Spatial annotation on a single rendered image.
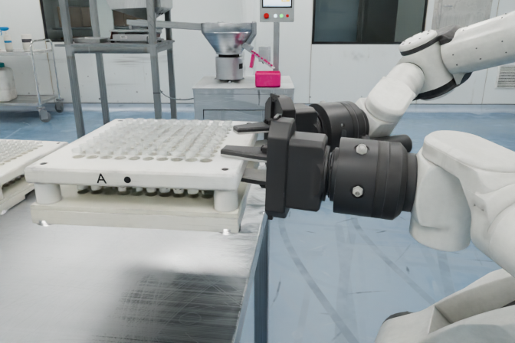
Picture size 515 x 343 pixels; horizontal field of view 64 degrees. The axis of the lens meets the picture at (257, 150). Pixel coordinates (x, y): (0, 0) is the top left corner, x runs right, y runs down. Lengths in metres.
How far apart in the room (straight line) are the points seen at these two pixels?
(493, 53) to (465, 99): 5.15
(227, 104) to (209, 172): 2.15
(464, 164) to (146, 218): 0.33
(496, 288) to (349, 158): 0.45
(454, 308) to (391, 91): 0.40
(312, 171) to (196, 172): 0.13
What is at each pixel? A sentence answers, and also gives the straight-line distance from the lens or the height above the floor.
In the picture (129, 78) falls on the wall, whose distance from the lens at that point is 5.68.
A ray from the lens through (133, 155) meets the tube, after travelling 0.51.
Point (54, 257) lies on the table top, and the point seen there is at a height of 0.82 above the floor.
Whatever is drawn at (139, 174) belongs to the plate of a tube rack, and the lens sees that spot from 0.47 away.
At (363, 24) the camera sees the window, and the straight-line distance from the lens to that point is 5.49.
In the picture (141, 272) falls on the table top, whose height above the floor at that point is 0.82.
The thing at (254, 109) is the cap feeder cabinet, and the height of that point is 0.63.
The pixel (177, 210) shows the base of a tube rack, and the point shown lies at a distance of 0.48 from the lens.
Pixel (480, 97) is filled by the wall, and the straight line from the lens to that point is 6.12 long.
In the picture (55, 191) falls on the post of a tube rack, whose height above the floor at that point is 0.98.
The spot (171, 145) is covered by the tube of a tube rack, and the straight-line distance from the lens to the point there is 0.52.
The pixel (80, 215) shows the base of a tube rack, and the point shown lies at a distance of 0.53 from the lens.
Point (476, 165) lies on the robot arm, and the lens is 0.42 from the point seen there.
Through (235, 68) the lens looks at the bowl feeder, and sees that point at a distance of 2.80.
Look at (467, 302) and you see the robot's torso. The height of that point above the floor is 0.70.
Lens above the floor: 1.17
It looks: 18 degrees down
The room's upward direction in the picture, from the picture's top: straight up
